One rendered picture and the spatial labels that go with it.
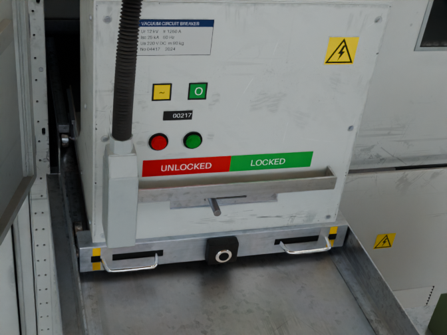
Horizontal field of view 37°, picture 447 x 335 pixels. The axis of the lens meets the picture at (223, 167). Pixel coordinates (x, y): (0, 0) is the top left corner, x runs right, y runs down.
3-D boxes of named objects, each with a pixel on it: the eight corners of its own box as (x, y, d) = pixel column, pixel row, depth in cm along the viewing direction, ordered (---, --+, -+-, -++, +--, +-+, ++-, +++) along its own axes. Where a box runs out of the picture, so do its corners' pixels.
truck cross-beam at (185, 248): (342, 246, 139) (348, 224, 136) (79, 272, 124) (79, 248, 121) (333, 230, 143) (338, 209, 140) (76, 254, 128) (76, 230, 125)
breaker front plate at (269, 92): (334, 230, 136) (394, 6, 110) (94, 252, 123) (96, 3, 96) (332, 226, 137) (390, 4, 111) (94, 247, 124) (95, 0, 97)
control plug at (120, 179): (136, 247, 111) (140, 160, 101) (106, 250, 110) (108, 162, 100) (128, 218, 117) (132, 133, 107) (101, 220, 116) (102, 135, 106)
